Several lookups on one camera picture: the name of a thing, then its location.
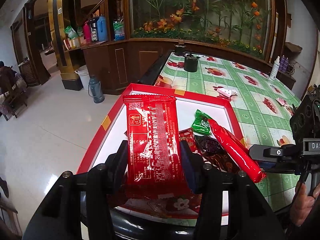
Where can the grey blue floor thermos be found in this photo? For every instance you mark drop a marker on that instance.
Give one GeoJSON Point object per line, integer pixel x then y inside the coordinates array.
{"type": "Point", "coordinates": [96, 89]}

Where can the green and blue bag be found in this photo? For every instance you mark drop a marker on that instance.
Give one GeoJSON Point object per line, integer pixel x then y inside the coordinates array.
{"type": "Point", "coordinates": [119, 29]}

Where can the red square snack packet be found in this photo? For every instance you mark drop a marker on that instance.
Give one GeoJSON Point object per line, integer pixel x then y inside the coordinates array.
{"type": "Point", "coordinates": [188, 140]}

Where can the pink thermos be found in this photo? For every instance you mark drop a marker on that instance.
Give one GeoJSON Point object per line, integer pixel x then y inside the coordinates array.
{"type": "Point", "coordinates": [86, 32]}

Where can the small pink white snack packet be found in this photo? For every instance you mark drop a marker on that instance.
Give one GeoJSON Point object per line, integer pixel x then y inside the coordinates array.
{"type": "Point", "coordinates": [282, 102]}

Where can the orange brown snack packet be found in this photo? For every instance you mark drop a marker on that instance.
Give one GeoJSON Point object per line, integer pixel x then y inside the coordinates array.
{"type": "Point", "coordinates": [222, 163]}

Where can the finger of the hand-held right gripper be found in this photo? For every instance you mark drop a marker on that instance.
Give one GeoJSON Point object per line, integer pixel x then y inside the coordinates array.
{"type": "Point", "coordinates": [275, 152]}
{"type": "Point", "coordinates": [268, 165]}

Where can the red flower-print snack packet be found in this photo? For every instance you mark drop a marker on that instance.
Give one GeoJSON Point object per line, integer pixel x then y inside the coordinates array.
{"type": "Point", "coordinates": [180, 203]}

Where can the person's right forearm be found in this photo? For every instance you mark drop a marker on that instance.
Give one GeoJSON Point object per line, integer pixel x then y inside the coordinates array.
{"type": "Point", "coordinates": [310, 230]}

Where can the green fruit-print tablecloth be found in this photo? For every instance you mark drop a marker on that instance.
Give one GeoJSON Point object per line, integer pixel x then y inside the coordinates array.
{"type": "Point", "coordinates": [250, 100]}

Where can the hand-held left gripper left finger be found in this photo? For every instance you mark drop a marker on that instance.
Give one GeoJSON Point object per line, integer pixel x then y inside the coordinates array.
{"type": "Point", "coordinates": [120, 162]}

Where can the glass flower display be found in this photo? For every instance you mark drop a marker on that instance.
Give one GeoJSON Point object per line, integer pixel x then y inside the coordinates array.
{"type": "Point", "coordinates": [200, 12]}

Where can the black silver thermos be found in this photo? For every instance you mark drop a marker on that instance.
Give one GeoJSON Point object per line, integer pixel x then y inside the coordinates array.
{"type": "Point", "coordinates": [94, 30]}

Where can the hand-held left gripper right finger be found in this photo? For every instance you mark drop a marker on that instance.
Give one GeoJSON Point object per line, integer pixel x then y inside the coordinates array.
{"type": "Point", "coordinates": [187, 165]}

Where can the large red snack packet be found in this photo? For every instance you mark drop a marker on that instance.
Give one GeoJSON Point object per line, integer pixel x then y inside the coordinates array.
{"type": "Point", "coordinates": [235, 151]}
{"type": "Point", "coordinates": [153, 142]}

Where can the white and red snack packet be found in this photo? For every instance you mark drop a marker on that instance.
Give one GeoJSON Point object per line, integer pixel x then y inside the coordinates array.
{"type": "Point", "coordinates": [226, 92]}

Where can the white bucket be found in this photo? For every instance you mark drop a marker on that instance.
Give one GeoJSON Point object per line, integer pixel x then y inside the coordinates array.
{"type": "Point", "coordinates": [82, 77]}

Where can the black lidded pot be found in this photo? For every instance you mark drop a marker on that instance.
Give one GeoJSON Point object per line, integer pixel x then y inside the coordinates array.
{"type": "Point", "coordinates": [180, 49]}

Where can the white spray bottle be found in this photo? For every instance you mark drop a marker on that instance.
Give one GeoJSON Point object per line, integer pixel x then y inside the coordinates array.
{"type": "Point", "coordinates": [275, 68]}

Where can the gold pillar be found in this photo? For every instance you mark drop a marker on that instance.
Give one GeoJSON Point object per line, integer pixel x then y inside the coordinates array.
{"type": "Point", "coordinates": [60, 30]}

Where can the black cup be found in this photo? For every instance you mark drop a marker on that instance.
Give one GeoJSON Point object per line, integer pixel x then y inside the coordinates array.
{"type": "Point", "coordinates": [191, 64]}

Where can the wicker basket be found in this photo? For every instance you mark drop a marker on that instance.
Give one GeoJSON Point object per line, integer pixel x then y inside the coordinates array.
{"type": "Point", "coordinates": [28, 73]}

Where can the dark purple snack packet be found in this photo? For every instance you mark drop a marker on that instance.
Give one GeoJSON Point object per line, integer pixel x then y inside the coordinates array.
{"type": "Point", "coordinates": [211, 145]}

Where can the person's right hand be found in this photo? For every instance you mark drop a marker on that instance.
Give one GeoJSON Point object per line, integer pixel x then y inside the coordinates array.
{"type": "Point", "coordinates": [302, 205]}

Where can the wooden cabinet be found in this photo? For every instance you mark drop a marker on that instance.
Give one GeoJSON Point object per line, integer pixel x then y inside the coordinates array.
{"type": "Point", "coordinates": [135, 60]}

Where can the red-rimmed white box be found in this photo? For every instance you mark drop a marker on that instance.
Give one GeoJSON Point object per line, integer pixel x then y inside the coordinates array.
{"type": "Point", "coordinates": [111, 141]}

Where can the purple bottle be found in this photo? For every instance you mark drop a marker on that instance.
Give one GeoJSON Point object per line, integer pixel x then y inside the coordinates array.
{"type": "Point", "coordinates": [283, 64]}

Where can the green snack packet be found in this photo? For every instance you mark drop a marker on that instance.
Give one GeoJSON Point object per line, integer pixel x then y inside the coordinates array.
{"type": "Point", "coordinates": [201, 125]}

